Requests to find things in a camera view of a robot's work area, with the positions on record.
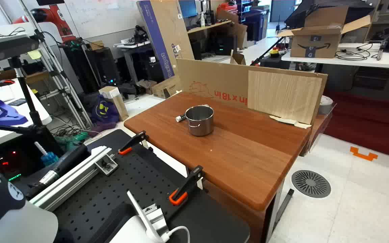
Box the grey bin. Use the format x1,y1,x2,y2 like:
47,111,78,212
317,95,336,118

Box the red machine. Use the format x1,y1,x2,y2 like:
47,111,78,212
31,2,77,44

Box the brown wooden table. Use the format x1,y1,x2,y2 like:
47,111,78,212
123,91,335,243

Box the brown cardboard barrier sheet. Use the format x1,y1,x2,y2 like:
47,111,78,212
174,59,329,127

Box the white work table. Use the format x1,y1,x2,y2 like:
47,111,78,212
279,42,389,72

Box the yellow red emergency stop button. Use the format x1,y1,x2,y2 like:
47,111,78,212
267,45,283,60

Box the white side table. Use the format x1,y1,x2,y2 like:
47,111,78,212
0,80,52,154

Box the black camera tripod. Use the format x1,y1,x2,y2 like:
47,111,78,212
4,57,51,141

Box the black perforated breadboard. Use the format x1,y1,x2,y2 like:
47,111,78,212
51,129,252,243

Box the round metal floor drain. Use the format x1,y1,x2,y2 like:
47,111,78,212
290,169,332,200

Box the small cardboard box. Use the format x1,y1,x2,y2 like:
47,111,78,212
150,75,182,100

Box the aluminium extrusion with bracket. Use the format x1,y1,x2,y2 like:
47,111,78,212
28,145,119,212

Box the grey cable bundle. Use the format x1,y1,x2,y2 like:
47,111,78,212
335,42,385,63

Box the beige paper bag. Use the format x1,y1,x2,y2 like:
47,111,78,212
97,86,129,122

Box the navy and grey cap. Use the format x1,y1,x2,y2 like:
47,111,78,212
0,160,59,243

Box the white cable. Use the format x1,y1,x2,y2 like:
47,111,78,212
159,225,192,243

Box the black box with red lights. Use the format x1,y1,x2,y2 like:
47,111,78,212
0,134,40,183

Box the open Amazon cardboard box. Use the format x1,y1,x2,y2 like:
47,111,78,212
277,5,373,60

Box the black cylindrical hand tool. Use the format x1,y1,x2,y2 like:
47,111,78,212
38,144,90,187

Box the purple bag with yellow print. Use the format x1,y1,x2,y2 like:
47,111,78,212
85,94,120,126

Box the tall flat cardboard box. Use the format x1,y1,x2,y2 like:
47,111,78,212
135,0,196,82

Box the white paper strip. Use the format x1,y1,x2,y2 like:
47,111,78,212
267,114,313,131

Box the black stereo camera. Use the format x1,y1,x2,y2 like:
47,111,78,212
0,34,40,63

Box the red carpet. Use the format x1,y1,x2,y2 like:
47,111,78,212
321,91,389,163

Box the black cabinet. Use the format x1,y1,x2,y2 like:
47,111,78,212
62,42,120,94

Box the black orange bar clamp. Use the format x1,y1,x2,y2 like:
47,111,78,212
167,165,205,208
116,130,148,158

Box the grey metal pot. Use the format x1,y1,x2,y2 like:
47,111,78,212
175,104,216,138

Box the blue handled tool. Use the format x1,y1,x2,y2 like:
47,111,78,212
32,141,61,169

